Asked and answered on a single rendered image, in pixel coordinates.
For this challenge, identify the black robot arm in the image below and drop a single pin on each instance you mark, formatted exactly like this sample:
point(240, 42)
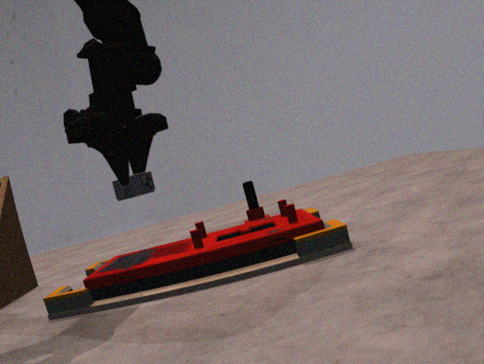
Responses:
point(123, 51)

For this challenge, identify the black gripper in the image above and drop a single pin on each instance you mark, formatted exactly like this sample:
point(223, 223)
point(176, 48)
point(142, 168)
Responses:
point(118, 134)

